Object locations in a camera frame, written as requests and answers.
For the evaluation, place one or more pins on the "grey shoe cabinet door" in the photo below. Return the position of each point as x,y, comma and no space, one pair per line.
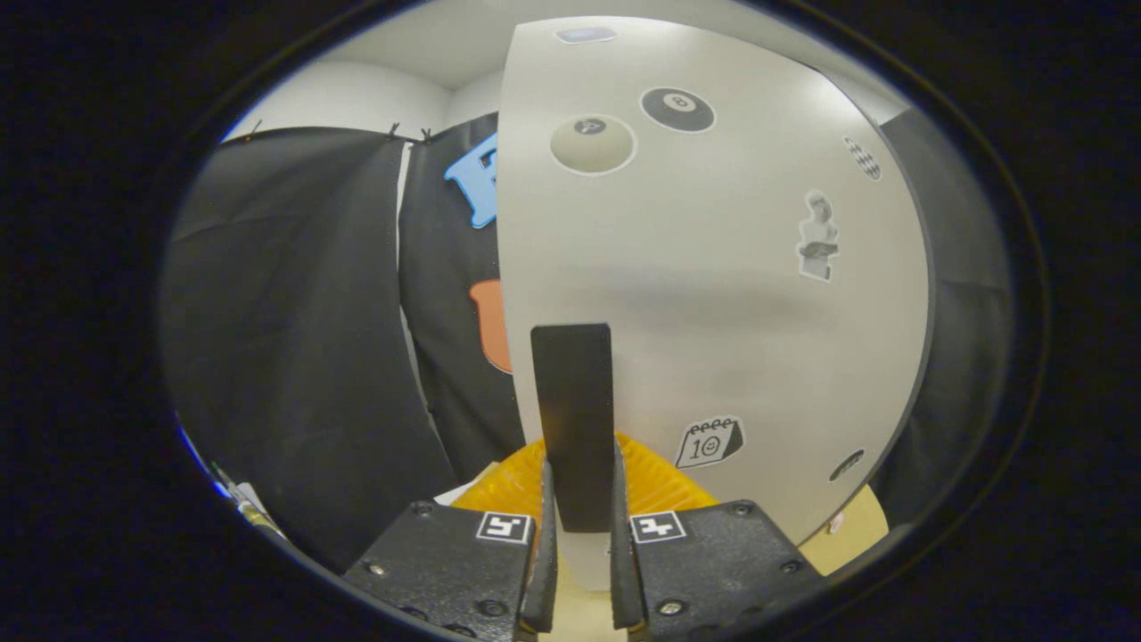
713,312

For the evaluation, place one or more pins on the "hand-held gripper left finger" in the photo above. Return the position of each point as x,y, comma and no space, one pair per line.
446,562

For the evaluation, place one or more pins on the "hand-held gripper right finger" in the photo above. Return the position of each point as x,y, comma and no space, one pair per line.
713,562

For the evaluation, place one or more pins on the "black backdrop cloth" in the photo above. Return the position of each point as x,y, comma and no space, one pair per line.
294,312

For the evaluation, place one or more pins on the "white side table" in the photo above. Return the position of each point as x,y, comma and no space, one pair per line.
258,513

